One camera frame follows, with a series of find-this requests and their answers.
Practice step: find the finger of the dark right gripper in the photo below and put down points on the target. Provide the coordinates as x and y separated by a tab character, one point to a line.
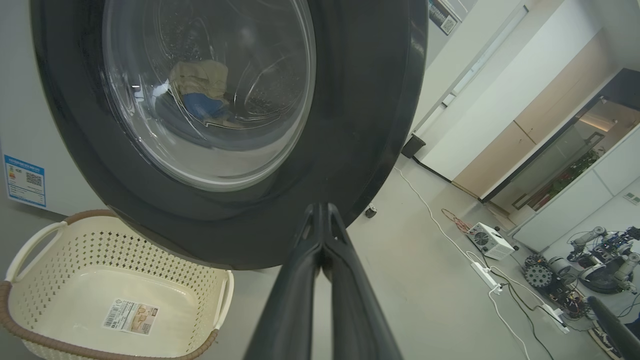
617	330

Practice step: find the basket product label sticker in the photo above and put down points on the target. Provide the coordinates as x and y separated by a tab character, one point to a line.
130	317

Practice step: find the blue energy label sticker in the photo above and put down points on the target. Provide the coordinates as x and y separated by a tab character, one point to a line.
25	180

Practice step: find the white power strip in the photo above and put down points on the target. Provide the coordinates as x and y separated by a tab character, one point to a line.
555	317
485	275

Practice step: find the cream perforated laundry basket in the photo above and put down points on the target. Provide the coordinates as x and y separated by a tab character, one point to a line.
75	250

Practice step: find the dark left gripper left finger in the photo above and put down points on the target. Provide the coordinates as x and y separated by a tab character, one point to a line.
295	300

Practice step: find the black round washer door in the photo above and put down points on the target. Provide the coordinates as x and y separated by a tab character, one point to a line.
350	125

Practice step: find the grey background wheeled robot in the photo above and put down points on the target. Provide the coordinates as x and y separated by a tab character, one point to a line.
600	275

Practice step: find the perforated steel washer drum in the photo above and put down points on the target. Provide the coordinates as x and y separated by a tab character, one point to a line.
265	85

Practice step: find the dark QR code sticker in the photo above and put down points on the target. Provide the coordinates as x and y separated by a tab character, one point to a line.
442	17

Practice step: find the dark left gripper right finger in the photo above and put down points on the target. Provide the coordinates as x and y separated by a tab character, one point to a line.
355	310

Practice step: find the black caster with metal leg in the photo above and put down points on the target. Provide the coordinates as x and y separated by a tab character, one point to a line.
370	211

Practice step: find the green plants behind glass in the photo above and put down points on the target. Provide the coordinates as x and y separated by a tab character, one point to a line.
570	175

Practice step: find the white box device with fan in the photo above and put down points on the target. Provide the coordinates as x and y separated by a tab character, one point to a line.
492	245

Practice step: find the black waste bin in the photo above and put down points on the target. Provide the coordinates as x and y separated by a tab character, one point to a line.
414	146

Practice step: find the white front-load washing machine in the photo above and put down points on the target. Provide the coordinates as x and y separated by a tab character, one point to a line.
25	100

